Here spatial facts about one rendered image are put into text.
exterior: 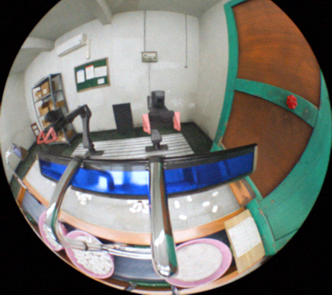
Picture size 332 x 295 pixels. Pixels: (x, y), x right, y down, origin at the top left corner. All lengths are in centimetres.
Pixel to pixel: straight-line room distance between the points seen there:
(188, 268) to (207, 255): 9
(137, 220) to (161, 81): 224
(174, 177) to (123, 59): 229
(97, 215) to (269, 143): 80
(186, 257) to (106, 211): 41
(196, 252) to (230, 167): 40
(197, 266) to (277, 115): 63
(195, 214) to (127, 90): 226
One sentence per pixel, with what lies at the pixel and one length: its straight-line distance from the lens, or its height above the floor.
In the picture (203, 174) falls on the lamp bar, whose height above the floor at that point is 108.
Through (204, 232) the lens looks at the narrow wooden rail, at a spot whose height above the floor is 76.
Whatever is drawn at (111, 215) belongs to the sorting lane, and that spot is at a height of 74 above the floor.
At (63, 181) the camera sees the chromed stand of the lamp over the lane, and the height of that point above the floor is 112.
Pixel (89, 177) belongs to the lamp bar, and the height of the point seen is 108.
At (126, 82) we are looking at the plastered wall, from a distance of 227.
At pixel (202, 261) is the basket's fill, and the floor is 73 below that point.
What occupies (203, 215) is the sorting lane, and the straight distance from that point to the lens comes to 52.
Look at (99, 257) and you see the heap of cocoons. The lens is 59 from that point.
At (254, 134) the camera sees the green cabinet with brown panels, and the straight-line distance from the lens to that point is 50.
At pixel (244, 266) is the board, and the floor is 78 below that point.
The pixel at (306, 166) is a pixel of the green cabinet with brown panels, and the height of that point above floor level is 111.
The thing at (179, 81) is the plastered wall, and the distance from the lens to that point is 236.
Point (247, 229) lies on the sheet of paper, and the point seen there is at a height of 78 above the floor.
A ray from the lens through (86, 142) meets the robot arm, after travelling 91.
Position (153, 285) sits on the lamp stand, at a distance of 59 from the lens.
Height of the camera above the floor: 123
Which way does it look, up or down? 29 degrees down
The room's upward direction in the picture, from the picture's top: straight up
